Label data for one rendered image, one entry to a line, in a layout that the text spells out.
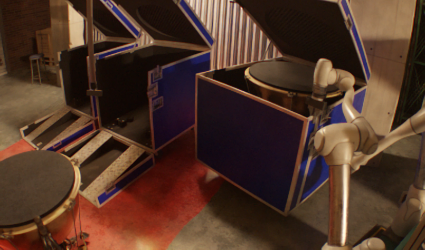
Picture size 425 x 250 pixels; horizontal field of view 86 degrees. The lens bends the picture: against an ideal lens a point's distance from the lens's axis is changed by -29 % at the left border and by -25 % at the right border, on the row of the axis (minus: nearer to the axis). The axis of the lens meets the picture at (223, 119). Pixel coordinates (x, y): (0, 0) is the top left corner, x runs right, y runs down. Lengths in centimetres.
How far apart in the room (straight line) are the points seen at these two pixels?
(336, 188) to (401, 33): 200
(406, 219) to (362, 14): 191
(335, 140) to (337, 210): 31
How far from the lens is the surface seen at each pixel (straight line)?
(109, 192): 255
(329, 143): 122
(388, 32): 292
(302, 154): 189
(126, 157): 286
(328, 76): 175
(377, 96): 304
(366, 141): 132
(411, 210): 179
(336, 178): 127
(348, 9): 199
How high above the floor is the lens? 167
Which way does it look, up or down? 26 degrees down
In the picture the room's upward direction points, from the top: 3 degrees clockwise
